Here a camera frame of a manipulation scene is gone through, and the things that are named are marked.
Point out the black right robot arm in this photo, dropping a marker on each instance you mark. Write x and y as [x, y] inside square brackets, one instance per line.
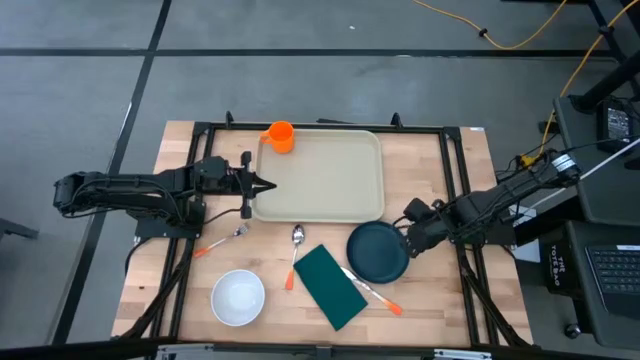
[500, 200]

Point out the grey side desk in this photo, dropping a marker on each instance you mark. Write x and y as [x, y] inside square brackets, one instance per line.
[615, 200]

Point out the black caster wheel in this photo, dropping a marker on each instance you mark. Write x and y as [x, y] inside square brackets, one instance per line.
[573, 331]

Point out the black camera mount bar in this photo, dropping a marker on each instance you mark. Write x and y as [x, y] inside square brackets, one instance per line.
[320, 352]

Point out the dark teal plate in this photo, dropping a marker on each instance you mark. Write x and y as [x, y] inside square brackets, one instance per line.
[375, 252]

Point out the orange plastic mug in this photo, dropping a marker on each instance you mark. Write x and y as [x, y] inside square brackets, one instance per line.
[281, 137]

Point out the black laptop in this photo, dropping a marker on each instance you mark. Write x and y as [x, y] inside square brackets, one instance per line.
[617, 272]

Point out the black stand legs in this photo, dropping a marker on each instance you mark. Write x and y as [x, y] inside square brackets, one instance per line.
[607, 82]

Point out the white bowl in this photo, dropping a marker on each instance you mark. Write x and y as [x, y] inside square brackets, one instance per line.
[238, 298]

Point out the dark chair base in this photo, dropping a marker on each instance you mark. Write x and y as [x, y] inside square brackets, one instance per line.
[15, 229]

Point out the black power adapter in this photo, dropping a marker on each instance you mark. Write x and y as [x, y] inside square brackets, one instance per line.
[617, 125]

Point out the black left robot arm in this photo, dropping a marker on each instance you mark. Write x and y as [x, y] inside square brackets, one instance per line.
[125, 187]

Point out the dark green cloth napkin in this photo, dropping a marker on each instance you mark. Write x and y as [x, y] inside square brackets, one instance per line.
[330, 287]

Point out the beige plastic tray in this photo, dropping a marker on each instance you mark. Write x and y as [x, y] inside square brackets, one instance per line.
[320, 175]

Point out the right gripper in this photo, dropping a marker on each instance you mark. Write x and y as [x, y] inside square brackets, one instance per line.
[430, 225]

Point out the black tote bag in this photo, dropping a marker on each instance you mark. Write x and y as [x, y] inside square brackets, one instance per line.
[557, 265]

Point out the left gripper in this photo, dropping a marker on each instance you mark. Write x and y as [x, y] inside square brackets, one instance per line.
[222, 177]

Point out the white paper sheet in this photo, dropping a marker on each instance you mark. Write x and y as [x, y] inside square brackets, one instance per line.
[527, 252]

